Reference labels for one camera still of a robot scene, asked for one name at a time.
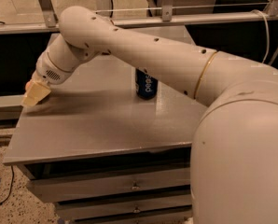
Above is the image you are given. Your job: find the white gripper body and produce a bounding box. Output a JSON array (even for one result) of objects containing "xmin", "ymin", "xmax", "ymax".
[{"xmin": 32, "ymin": 50, "xmax": 74, "ymax": 85}]

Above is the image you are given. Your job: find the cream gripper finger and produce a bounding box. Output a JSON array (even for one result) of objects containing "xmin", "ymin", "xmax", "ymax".
[{"xmin": 21, "ymin": 80, "xmax": 51, "ymax": 106}]

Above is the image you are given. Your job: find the orange fruit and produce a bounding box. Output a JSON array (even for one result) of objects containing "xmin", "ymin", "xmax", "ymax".
[{"xmin": 25, "ymin": 80, "xmax": 31, "ymax": 91}]

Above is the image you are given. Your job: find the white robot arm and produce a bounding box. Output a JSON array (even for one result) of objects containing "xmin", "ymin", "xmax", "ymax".
[{"xmin": 22, "ymin": 7, "xmax": 278, "ymax": 224}]

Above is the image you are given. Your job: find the blue pepsi can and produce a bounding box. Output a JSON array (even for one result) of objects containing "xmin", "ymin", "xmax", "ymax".
[{"xmin": 135, "ymin": 69, "xmax": 158, "ymax": 100}]

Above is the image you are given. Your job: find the grey drawer cabinet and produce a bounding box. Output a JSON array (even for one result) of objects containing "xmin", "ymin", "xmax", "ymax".
[{"xmin": 2, "ymin": 25, "xmax": 208, "ymax": 224}]

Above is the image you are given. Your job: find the grey metal rail frame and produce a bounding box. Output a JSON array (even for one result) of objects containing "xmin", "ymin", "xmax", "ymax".
[{"xmin": 0, "ymin": 0, "xmax": 278, "ymax": 34}]

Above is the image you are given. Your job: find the white cable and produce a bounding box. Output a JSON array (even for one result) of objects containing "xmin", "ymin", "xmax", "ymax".
[{"xmin": 251, "ymin": 9, "xmax": 271, "ymax": 64}]

